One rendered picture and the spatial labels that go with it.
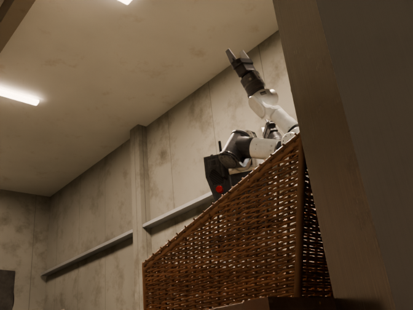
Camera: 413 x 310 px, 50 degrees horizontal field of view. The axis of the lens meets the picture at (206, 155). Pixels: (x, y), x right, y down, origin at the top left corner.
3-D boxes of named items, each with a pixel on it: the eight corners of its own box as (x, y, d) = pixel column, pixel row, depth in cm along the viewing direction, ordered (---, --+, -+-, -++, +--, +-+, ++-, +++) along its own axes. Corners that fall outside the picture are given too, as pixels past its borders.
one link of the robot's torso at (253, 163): (204, 216, 192) (198, 142, 207) (225, 233, 222) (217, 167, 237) (272, 203, 185) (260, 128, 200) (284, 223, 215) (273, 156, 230)
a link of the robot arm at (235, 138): (244, 153, 183) (217, 150, 191) (251, 167, 189) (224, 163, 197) (255, 133, 189) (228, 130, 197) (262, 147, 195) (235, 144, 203)
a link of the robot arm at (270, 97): (249, 81, 187) (262, 104, 185) (269, 75, 192) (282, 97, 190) (238, 95, 197) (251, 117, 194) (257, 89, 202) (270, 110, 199)
